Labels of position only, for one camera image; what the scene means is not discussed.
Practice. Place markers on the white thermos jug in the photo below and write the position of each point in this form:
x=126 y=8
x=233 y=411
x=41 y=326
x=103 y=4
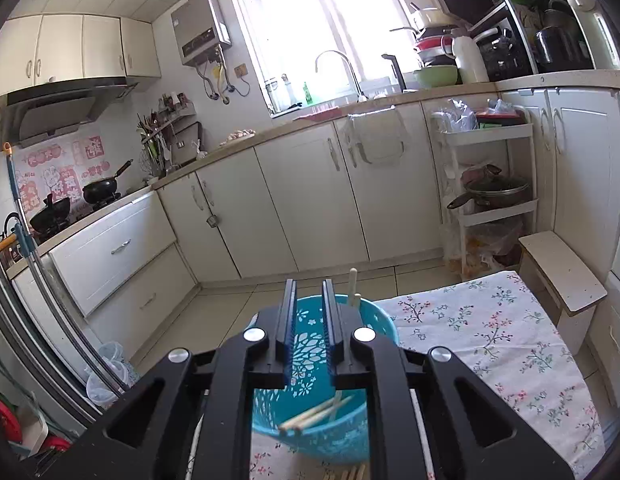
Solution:
x=468 y=60

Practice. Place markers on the grey wall water heater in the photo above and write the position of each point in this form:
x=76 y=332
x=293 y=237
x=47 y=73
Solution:
x=200 y=31

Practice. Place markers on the wall spice rack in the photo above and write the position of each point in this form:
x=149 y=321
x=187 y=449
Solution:
x=171 y=136

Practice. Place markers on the small white step stool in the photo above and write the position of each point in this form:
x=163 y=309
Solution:
x=574 y=288

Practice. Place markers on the chrome kitchen faucet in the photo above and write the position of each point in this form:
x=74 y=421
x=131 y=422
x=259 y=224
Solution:
x=337 y=76

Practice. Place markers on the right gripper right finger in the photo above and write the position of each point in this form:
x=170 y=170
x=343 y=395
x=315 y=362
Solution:
x=428 y=414

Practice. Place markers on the white three-tier rolling cart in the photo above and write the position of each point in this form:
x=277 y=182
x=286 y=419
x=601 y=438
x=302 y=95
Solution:
x=487 y=183

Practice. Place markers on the black frying pan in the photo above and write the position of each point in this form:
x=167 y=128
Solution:
x=97 y=191

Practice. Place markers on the chopsticks inside basket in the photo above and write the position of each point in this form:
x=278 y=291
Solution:
x=327 y=410

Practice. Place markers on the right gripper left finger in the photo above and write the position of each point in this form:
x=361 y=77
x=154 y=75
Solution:
x=190 y=416

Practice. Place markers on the teal perforated plastic basket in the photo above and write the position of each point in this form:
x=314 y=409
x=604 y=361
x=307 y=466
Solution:
x=339 y=440

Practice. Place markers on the black range hood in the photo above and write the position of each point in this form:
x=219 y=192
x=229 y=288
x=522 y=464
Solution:
x=36 y=114

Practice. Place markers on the green bowl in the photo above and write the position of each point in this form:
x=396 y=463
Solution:
x=436 y=76

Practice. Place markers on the white electric kettle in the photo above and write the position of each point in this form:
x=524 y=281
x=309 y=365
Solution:
x=602 y=47

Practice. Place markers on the wooden chopstick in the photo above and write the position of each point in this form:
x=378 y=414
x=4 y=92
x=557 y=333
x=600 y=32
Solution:
x=352 y=298

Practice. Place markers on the floral tablecloth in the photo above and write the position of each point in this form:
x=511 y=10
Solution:
x=497 y=327

